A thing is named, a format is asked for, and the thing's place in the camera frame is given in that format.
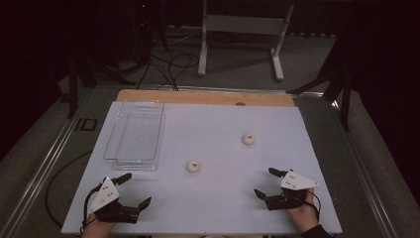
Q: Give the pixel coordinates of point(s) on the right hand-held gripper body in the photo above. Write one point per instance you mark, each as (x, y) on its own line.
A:
(295, 181)

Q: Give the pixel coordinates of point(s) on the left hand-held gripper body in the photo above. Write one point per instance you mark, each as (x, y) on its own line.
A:
(105, 195)

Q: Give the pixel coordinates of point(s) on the clear plastic container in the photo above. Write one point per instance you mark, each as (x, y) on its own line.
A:
(138, 139)

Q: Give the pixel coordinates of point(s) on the white ball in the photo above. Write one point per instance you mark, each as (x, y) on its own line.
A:
(193, 166)
(248, 139)

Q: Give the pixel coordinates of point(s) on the person's right hand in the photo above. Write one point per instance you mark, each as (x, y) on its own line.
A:
(305, 214)

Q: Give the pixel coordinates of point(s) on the person's left hand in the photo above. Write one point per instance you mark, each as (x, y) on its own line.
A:
(95, 228)

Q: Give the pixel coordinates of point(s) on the white table mat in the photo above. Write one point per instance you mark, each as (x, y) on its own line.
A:
(211, 198)

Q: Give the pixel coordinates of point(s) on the black stand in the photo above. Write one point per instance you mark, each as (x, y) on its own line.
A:
(82, 76)
(340, 86)

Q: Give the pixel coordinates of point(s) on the white metal stand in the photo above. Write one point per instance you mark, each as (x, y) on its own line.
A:
(244, 24)

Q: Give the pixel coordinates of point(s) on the black rectangular floor bracket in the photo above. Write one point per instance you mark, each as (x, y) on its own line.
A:
(85, 124)

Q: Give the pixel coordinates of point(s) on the aluminium floor rail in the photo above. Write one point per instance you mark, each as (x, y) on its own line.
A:
(43, 165)
(366, 178)

